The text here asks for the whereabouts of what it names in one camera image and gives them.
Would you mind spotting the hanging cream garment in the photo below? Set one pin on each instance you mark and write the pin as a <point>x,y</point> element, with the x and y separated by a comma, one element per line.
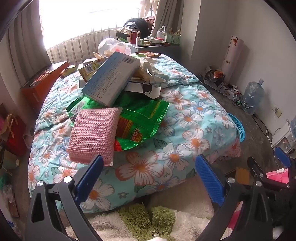
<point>149,5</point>

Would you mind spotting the brown wooden stool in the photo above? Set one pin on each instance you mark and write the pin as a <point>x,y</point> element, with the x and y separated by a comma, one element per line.
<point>242,175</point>

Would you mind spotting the green and white shag rug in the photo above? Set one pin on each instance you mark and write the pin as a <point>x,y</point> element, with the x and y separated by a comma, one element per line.
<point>143,217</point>

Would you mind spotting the yellow green carton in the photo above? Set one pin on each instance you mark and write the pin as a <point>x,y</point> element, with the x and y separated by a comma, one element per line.
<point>89,68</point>

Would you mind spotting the white bottle case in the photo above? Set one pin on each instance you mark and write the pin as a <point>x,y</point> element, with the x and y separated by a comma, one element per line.
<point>222,89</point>

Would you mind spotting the orange wooden chest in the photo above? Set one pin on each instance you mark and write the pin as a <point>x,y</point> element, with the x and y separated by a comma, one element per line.
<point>41,83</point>

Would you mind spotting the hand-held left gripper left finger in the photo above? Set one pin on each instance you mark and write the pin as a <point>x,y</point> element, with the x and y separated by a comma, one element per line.
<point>89,177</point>

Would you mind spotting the small yellow snack packet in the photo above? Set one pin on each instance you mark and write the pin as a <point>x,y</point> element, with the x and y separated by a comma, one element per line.
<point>68,71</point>

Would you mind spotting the pink knitted sponge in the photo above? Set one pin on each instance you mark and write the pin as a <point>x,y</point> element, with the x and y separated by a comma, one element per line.
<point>92,134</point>

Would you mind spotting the clear empty water jug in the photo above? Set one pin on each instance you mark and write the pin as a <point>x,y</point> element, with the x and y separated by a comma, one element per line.
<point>253,97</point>

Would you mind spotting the beige curtain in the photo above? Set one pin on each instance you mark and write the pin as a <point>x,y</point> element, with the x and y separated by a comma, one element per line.
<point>167,16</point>

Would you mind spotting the white plastic jug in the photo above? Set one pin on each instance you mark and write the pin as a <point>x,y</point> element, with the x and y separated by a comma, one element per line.
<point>161,32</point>

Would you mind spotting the light blue cardboard box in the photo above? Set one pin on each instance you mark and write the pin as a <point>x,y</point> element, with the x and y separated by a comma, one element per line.
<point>111,78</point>

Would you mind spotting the green foil snack packet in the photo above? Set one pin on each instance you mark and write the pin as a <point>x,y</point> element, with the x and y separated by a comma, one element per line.
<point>141,115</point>

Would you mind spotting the clear plastic bag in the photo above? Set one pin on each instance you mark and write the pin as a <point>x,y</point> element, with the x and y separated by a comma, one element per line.
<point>108,45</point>

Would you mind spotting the food tray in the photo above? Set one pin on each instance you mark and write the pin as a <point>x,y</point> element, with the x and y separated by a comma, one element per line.
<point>148,54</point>

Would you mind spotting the red bag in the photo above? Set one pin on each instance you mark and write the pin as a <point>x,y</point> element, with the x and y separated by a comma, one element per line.
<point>16,136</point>

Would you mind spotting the grey curtain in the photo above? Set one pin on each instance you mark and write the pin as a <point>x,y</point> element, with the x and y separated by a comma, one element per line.
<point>25,41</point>

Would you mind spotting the blue plastic basket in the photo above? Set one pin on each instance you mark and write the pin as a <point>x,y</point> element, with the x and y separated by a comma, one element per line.
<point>239,127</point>

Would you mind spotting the wall socket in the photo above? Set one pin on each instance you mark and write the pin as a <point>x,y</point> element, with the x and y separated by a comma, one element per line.
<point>278,112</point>

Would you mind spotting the pink slippers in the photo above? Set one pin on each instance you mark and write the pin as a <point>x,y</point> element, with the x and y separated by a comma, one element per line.
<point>28,140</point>

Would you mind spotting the green plastic basket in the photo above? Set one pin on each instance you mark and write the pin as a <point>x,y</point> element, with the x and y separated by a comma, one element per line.
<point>174,39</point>

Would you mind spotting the dark snack bag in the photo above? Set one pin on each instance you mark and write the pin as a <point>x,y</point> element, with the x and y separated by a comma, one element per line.
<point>214,74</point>

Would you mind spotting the floral blue blanket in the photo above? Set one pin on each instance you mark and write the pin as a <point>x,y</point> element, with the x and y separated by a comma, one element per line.
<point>185,129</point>

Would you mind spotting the white and black box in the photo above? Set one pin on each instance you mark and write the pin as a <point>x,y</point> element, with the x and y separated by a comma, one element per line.
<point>138,87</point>

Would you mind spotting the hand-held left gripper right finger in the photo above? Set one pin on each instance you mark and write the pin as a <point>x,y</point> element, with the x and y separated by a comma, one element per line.
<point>208,180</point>

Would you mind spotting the red thermos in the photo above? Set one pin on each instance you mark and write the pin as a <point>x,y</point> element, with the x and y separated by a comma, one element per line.
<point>133,36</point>

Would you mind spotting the white water dispenser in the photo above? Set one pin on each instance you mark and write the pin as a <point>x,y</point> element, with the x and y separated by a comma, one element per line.
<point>283,139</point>

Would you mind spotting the metal balcony railing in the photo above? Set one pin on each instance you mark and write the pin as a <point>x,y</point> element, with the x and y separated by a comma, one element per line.
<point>78,44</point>

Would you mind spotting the dark clothes pile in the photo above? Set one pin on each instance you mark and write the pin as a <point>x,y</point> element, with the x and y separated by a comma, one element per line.
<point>137,25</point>

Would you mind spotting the person's pink clothing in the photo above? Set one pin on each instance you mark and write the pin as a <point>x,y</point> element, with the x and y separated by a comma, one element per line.
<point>277,175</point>

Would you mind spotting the grey side table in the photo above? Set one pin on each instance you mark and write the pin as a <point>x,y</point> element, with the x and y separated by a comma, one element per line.
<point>152,47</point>

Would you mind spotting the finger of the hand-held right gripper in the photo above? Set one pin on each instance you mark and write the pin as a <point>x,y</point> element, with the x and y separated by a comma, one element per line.
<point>283,157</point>
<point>256,168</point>

